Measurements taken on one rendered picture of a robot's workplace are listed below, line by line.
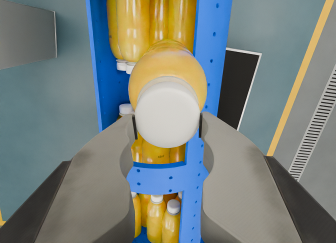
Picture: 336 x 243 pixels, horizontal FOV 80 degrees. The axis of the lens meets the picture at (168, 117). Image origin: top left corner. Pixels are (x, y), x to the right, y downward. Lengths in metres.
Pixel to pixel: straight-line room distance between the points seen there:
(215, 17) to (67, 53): 1.41
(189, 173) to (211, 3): 0.31
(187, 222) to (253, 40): 1.44
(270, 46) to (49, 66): 1.65
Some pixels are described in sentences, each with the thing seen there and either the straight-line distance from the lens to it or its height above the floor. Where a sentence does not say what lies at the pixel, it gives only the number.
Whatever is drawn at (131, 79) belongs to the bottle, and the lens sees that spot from 0.16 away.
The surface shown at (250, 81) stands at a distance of 1.60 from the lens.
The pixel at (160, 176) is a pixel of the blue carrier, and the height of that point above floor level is 1.23.
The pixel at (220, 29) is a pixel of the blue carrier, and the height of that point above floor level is 1.19.
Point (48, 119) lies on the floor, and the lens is 1.89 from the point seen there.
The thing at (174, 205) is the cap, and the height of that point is 1.11.
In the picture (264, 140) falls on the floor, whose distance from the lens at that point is 2.04.
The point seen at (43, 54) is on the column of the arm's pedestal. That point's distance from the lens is 1.54.
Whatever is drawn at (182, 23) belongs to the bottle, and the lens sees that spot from 0.43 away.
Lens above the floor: 1.56
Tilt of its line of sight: 68 degrees down
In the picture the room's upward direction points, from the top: 170 degrees clockwise
